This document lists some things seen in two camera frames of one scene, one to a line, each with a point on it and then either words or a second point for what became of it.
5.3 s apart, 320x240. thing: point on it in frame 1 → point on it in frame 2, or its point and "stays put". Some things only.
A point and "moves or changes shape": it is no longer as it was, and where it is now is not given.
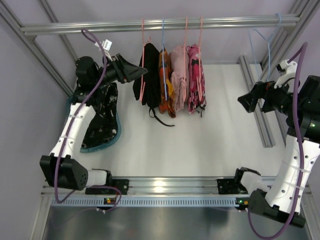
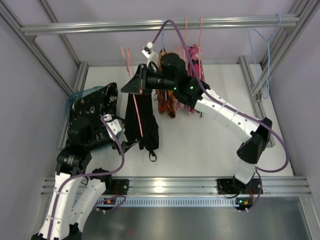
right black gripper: x=264 y=95 → x=143 y=80
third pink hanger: x=200 y=89 stays put
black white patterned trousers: x=103 y=126 stays put
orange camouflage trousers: x=166 y=100 stays put
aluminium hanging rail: x=160 y=24 stays put
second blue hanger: x=164 y=77 stays put
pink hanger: x=143 y=85 → x=130 y=68
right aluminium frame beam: x=287 y=44 stays put
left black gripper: x=120 y=71 → x=122 y=146
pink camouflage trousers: x=197 y=98 stays put
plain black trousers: x=148 y=90 moves or changes shape
